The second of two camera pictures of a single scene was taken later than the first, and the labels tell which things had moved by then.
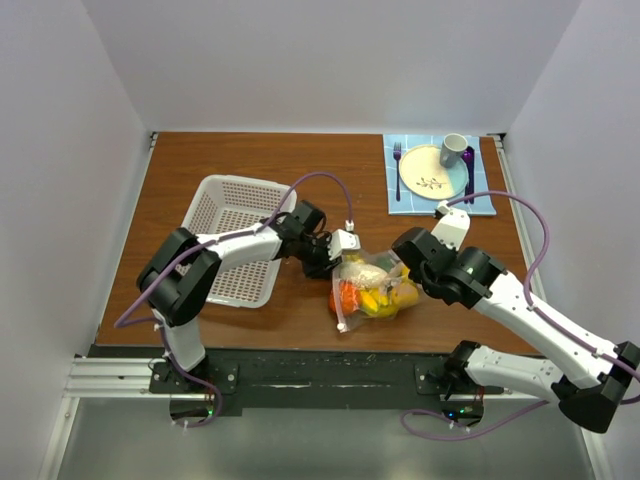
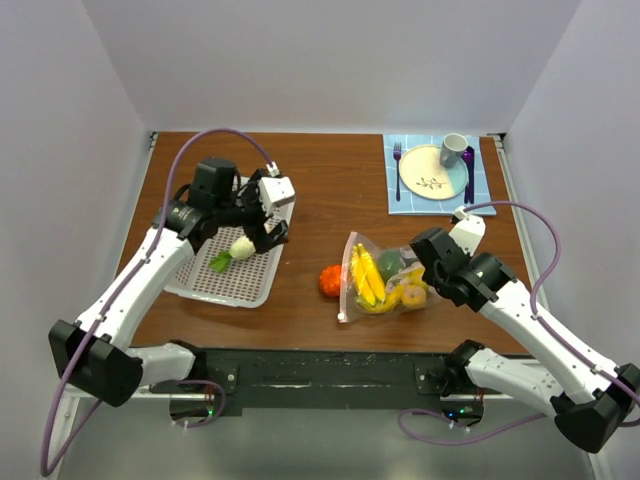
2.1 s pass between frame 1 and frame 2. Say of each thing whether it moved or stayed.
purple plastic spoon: stayed
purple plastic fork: stayed
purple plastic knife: stayed
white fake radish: moved
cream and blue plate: stayed
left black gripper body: moved
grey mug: stayed
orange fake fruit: moved
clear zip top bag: moved
